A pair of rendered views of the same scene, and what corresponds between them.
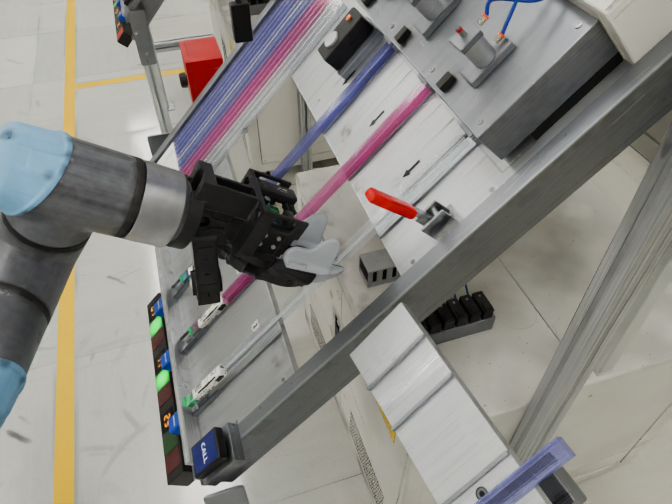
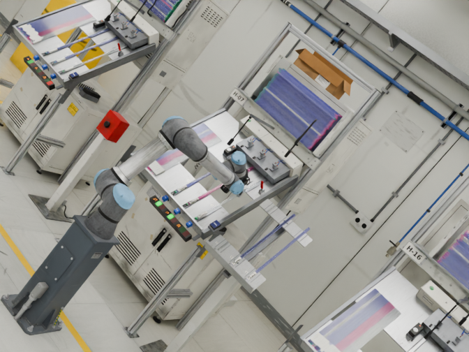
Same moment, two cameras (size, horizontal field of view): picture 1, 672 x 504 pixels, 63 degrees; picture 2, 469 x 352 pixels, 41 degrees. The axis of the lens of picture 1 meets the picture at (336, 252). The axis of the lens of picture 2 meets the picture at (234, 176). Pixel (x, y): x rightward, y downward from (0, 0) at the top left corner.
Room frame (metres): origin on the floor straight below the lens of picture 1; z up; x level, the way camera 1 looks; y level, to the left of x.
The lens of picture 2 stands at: (-1.98, 2.51, 1.66)
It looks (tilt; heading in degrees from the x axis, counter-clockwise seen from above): 10 degrees down; 315
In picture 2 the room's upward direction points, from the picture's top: 39 degrees clockwise
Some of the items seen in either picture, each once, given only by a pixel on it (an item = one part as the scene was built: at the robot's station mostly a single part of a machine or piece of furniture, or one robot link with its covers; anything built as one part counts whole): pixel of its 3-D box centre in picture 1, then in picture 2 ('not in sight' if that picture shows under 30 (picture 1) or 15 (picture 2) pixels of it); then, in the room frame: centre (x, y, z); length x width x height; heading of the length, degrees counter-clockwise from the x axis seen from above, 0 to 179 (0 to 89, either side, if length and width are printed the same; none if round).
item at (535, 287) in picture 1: (464, 330); (181, 253); (0.81, -0.32, 0.31); 0.70 x 0.65 x 0.62; 18
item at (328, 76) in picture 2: not in sight; (333, 76); (0.92, -0.47, 1.82); 0.68 x 0.30 x 0.20; 18
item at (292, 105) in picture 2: not in sight; (298, 110); (0.72, -0.22, 1.52); 0.51 x 0.13 x 0.27; 18
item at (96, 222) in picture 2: not in sight; (104, 221); (0.23, 0.80, 0.60); 0.15 x 0.15 x 0.10
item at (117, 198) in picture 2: not in sight; (118, 200); (0.24, 0.80, 0.72); 0.13 x 0.12 x 0.14; 1
